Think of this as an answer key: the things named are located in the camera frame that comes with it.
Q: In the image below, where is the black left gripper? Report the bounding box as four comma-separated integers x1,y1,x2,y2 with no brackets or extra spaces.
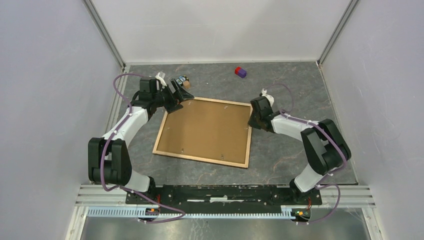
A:
152,79,194,114

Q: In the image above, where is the brown cardboard backing board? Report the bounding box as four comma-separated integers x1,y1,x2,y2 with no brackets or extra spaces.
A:
156,99,251,165

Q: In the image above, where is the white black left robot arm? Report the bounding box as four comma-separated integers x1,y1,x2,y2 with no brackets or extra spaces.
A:
88,72,195,204

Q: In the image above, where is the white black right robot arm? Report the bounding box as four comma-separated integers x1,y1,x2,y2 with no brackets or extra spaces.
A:
248,94,352,204

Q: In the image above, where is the small wooden cube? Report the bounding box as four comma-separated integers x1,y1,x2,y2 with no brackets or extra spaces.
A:
182,80,191,90

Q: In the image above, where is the blue owl toy block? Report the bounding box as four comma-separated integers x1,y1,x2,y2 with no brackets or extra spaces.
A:
176,75,189,87

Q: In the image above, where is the red purple block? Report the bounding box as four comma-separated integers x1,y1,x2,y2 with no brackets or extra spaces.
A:
234,66,247,78

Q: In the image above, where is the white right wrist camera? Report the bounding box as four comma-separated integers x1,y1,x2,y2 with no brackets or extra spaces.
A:
260,88,275,107

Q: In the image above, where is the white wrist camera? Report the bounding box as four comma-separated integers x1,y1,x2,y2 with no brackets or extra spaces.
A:
155,71,167,89
260,88,275,107

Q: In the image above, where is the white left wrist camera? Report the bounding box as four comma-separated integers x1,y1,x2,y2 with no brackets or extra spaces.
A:
155,71,167,89

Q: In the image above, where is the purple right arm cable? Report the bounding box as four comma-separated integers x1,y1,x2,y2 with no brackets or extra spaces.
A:
264,82,349,226

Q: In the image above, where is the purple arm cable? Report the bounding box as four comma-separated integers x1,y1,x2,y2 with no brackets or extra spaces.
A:
264,82,349,226
99,72,186,224

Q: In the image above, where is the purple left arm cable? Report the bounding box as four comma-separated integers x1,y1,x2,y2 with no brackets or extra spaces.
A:
99,72,186,224

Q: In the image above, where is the white cable chain strip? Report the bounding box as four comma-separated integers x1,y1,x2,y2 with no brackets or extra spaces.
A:
86,206,295,220

